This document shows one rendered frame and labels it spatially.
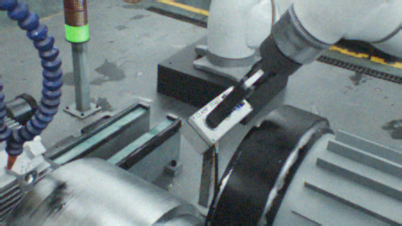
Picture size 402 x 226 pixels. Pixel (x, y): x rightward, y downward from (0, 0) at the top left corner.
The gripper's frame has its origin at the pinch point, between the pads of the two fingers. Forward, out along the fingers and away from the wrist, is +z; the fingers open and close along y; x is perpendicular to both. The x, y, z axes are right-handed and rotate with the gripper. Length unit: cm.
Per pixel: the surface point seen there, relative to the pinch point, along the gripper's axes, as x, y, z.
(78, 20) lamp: -45, -16, 30
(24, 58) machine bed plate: -64, -30, 77
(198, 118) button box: -2.0, 2.0, 4.2
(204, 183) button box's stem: 8.7, -3.8, 21.6
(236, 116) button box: 2.3, -7.4, 4.3
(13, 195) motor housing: -11.2, 34.3, 14.4
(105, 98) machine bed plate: -31, -27, 56
